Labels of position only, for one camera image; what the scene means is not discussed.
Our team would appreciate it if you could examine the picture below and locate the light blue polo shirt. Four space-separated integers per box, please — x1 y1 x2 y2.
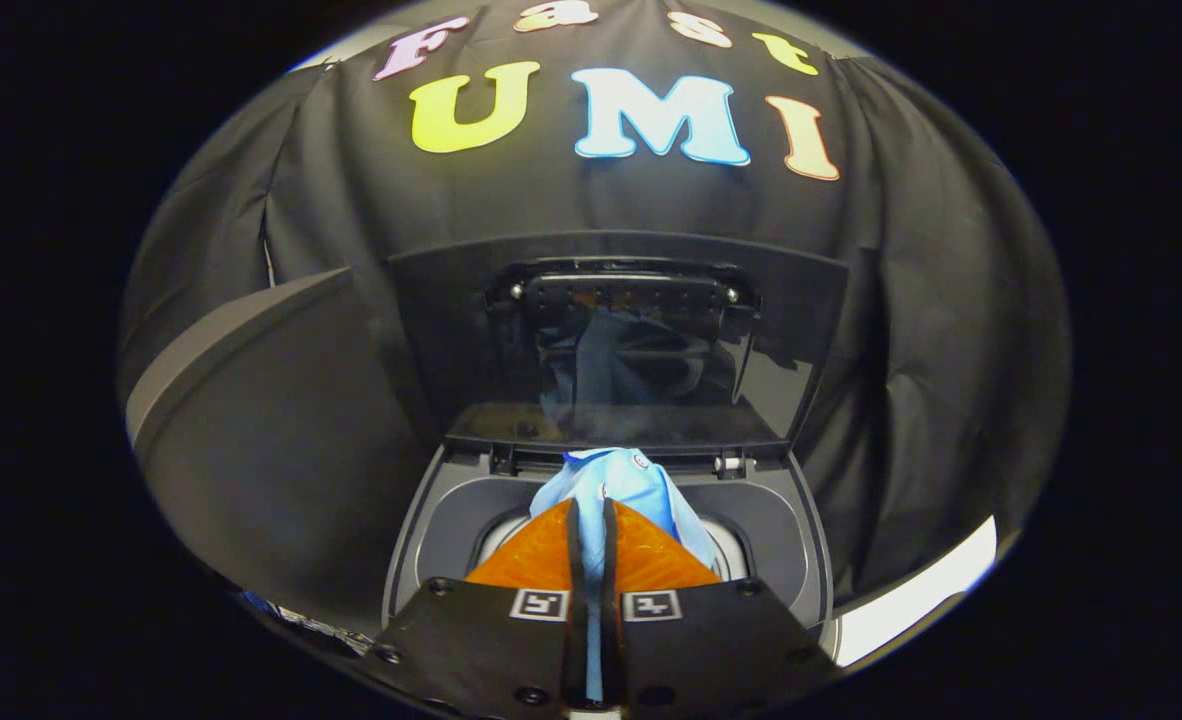
529 447 717 703

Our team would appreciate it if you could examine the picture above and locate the grey washing machine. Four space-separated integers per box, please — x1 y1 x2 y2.
381 440 837 663

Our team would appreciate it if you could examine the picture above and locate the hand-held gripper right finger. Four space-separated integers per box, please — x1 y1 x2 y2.
601 497 842 720

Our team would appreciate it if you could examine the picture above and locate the black backdrop cloth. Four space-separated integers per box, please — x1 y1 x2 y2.
119 0 1072 601

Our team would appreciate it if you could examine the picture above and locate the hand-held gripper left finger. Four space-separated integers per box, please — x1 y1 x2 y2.
371 497 590 720

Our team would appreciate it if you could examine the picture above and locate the grey cabinet with black top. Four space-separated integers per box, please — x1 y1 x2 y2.
126 267 432 641

